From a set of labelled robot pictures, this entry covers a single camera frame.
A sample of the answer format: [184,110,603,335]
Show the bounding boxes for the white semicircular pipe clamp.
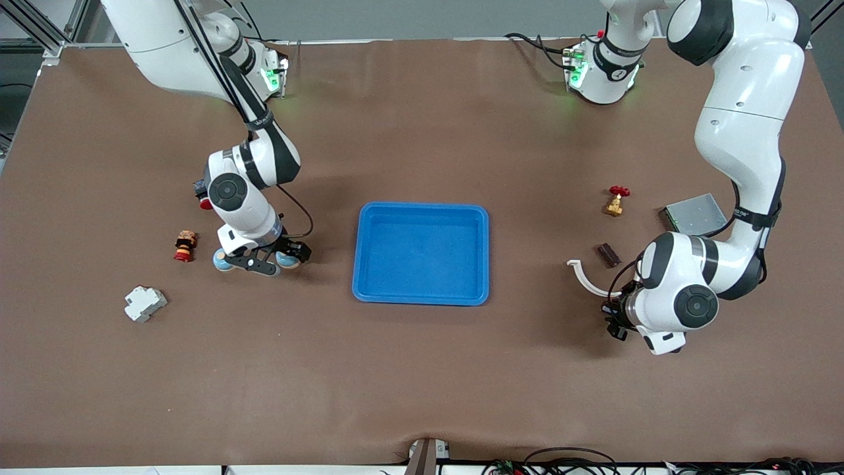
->
[567,259,624,298]

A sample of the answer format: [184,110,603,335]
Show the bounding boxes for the red orange stacked push button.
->
[173,230,198,263]

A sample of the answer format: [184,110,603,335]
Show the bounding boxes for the brown table mat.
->
[0,36,844,466]

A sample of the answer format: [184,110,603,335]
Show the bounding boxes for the silver metal power supply box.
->
[659,193,733,237]

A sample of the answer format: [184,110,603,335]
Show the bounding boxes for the white circuit breaker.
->
[124,285,168,323]

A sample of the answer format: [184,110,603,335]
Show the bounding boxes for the blue plastic tray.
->
[351,202,490,306]

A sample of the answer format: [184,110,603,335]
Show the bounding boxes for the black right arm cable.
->
[173,0,315,238]

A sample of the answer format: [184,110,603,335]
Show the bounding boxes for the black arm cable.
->
[607,181,742,294]
[173,0,315,238]

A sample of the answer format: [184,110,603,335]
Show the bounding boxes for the brass valve with red handle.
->
[603,185,631,218]

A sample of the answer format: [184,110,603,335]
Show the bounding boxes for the black cable loop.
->
[523,447,620,475]

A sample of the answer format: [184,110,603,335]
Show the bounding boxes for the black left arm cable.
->
[607,181,742,294]

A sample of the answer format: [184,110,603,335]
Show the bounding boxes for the black cable bundle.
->
[663,457,844,475]

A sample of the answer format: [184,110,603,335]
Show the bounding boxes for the grey table edge bracket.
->
[406,438,450,475]

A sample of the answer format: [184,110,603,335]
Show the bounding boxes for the black base power cable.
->
[504,32,574,70]

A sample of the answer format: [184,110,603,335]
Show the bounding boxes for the aluminium frame profile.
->
[0,0,90,67]
[808,0,844,52]

